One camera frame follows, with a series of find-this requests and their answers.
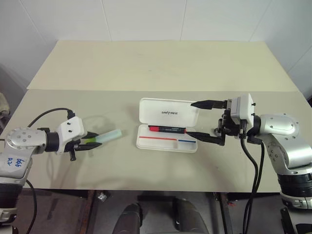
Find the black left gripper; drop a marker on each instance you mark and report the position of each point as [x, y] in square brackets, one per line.
[72, 146]

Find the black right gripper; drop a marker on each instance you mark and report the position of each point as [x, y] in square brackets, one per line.
[230, 126]

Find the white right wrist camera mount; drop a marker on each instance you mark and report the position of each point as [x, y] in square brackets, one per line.
[246, 108]

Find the white Unitree pencil case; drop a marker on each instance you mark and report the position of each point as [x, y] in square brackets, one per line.
[168, 112]

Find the red marker with black body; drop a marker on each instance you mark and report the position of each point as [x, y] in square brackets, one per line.
[168, 130]

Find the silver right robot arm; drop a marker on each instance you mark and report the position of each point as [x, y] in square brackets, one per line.
[282, 136]

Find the green marker with translucent cap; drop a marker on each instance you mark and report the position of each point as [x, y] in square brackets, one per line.
[109, 135]

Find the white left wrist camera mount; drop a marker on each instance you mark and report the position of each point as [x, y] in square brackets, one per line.
[70, 129]

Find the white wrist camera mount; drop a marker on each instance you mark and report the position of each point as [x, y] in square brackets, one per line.
[246, 108]
[70, 129]

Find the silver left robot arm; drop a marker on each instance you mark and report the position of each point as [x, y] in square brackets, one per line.
[19, 143]

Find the dark rounded shape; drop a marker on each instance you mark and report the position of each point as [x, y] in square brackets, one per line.
[130, 217]
[190, 217]

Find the small crumpled silver scrap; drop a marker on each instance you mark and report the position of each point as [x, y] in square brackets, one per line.
[102, 196]

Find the cream table sheet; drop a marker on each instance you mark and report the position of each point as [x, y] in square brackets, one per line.
[161, 63]

